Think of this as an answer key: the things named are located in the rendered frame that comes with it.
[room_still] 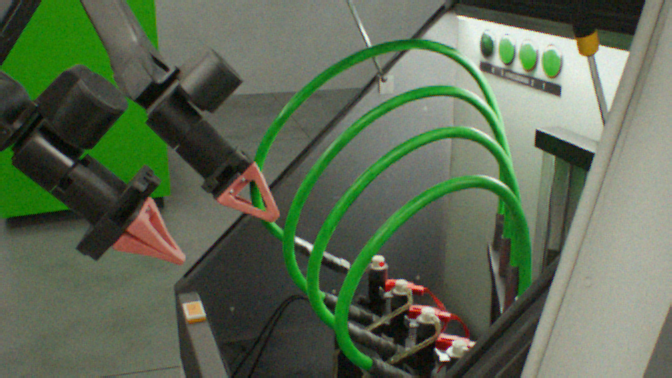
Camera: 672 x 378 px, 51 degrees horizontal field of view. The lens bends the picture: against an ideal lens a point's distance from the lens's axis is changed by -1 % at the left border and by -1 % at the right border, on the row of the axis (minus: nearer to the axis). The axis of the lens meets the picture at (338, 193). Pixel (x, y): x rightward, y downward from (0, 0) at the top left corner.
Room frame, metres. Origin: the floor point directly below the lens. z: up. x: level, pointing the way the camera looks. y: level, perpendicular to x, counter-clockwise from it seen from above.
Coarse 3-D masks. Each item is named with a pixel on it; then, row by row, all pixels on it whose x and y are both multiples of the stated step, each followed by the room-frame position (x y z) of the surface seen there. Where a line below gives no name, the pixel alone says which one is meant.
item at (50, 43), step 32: (64, 0) 3.81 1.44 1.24; (128, 0) 3.94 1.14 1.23; (32, 32) 3.74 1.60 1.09; (64, 32) 3.80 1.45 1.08; (96, 32) 3.86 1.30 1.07; (32, 64) 3.73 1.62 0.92; (64, 64) 3.79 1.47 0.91; (96, 64) 3.86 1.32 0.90; (32, 96) 3.72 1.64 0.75; (128, 128) 3.91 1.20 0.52; (0, 160) 3.64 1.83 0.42; (128, 160) 3.90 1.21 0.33; (160, 160) 3.97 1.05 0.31; (0, 192) 3.63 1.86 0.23; (32, 192) 3.69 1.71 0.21; (160, 192) 3.97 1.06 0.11; (32, 224) 3.72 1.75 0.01
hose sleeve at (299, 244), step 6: (294, 240) 0.88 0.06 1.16; (300, 240) 0.88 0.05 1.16; (294, 246) 0.87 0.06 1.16; (300, 246) 0.87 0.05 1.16; (306, 246) 0.88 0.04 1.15; (300, 252) 0.88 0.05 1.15; (306, 252) 0.88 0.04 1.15; (324, 252) 0.89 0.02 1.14; (324, 258) 0.89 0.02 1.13; (330, 258) 0.89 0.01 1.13; (336, 258) 0.90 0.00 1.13; (324, 264) 0.89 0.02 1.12; (330, 264) 0.89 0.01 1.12; (336, 264) 0.89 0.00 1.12
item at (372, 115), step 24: (408, 96) 0.84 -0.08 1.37; (432, 96) 0.85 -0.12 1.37; (456, 96) 0.86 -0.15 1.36; (360, 120) 0.82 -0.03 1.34; (336, 144) 0.81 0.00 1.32; (504, 144) 0.89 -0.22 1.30; (312, 168) 0.80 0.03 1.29; (288, 216) 0.79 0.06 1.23; (504, 216) 0.90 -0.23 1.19; (288, 240) 0.79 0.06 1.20; (504, 240) 0.89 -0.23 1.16; (288, 264) 0.79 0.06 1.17; (504, 264) 0.89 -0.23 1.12; (360, 312) 0.82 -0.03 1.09
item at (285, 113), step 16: (368, 48) 0.91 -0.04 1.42; (384, 48) 0.92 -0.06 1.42; (400, 48) 0.92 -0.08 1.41; (416, 48) 0.93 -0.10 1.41; (432, 48) 0.94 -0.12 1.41; (448, 48) 0.95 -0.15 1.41; (336, 64) 0.90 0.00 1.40; (352, 64) 0.90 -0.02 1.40; (464, 64) 0.96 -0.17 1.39; (320, 80) 0.89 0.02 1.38; (480, 80) 0.96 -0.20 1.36; (304, 96) 0.88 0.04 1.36; (288, 112) 0.87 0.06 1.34; (496, 112) 0.97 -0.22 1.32; (272, 128) 0.87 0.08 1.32; (256, 160) 0.86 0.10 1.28; (256, 192) 0.86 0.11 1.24; (272, 224) 0.87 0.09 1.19
